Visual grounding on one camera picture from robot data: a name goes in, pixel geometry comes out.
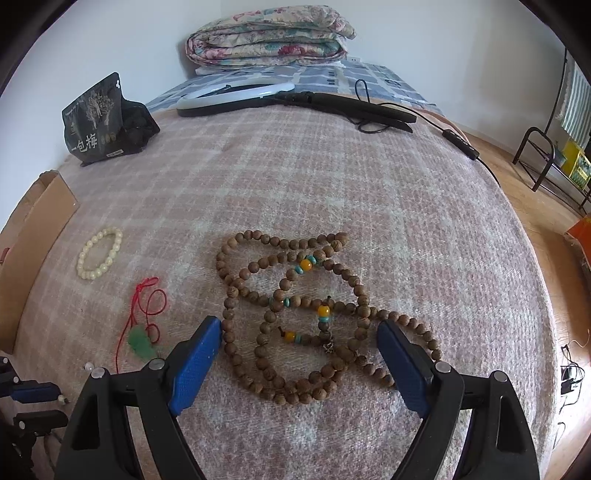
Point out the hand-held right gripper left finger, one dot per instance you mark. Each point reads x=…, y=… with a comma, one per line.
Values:
x=196, y=364

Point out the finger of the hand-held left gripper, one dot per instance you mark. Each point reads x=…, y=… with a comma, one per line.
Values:
x=39, y=421
x=30, y=392

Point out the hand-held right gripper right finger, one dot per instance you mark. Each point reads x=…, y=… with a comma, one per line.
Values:
x=404, y=364

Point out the cardboard box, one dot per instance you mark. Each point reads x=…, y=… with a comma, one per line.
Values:
x=32, y=240

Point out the black power adapter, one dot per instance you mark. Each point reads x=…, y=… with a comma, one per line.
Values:
x=569, y=383

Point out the pink plaid blanket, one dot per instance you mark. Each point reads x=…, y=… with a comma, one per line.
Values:
x=323, y=184

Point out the orange bag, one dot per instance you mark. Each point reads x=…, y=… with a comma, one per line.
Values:
x=581, y=240

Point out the black metal rack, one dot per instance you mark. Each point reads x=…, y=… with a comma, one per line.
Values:
x=539, y=177

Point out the black folded tripod stand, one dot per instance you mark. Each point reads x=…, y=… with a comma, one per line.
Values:
x=369, y=110

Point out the yellow box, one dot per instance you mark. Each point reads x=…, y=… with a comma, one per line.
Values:
x=579, y=168

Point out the black snack bag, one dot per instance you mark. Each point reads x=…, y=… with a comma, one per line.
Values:
x=92, y=120

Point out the blue patterned bed sheet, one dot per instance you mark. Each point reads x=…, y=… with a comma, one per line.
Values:
x=332, y=76

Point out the green striped towel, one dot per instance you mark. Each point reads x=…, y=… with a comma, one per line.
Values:
x=577, y=106

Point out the folded floral quilt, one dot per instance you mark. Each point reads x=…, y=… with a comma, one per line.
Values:
x=268, y=41

